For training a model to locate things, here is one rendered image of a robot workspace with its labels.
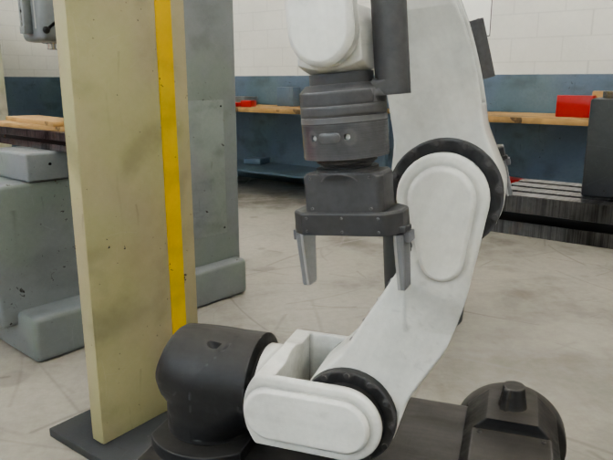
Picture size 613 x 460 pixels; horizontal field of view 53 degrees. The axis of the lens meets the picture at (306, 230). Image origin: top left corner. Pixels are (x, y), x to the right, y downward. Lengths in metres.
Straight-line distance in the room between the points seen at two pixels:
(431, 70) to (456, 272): 0.25
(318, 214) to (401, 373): 0.33
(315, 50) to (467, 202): 0.27
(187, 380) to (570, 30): 5.07
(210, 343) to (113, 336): 1.05
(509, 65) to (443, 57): 5.07
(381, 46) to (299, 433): 0.55
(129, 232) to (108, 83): 0.45
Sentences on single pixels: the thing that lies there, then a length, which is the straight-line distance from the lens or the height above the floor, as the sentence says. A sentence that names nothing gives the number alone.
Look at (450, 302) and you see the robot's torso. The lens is 0.80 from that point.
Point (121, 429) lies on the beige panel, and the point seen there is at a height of 0.05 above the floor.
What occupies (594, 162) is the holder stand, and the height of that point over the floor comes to 1.00.
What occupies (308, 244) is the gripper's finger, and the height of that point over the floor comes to 0.97.
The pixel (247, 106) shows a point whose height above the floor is 0.89.
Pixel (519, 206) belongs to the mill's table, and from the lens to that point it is 1.28.
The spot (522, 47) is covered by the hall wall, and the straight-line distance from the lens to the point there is 5.82.
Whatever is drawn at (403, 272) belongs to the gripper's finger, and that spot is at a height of 0.96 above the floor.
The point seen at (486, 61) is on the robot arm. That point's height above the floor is 1.18.
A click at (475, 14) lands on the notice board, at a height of 1.72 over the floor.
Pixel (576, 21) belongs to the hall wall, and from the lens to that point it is 5.71.
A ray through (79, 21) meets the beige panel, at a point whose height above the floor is 1.30.
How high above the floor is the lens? 1.15
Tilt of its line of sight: 14 degrees down
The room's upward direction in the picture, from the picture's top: straight up
